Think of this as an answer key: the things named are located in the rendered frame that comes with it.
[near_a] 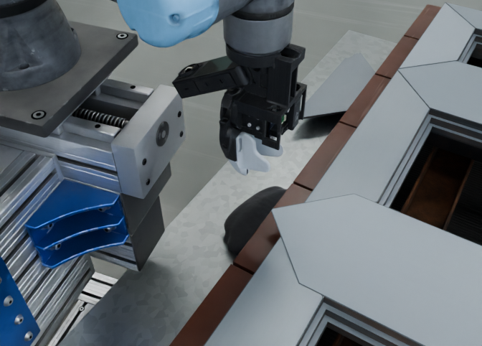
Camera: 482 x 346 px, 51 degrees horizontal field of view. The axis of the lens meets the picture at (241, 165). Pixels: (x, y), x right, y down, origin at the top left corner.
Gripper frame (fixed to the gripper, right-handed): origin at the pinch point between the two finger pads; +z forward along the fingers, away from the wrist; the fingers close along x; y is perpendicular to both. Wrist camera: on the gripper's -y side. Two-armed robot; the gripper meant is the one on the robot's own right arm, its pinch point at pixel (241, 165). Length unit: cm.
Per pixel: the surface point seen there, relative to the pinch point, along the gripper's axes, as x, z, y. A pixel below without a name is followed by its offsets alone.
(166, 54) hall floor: 137, 91, -123
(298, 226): -1.7, 5.5, 10.0
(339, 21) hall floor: 214, 91, -59
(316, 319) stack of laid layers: -12.6, 6.9, 17.8
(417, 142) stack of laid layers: 25.9, 6.9, 19.1
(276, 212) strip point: -0.8, 5.5, 6.3
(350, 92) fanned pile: 51, 19, 0
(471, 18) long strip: 72, 6, 18
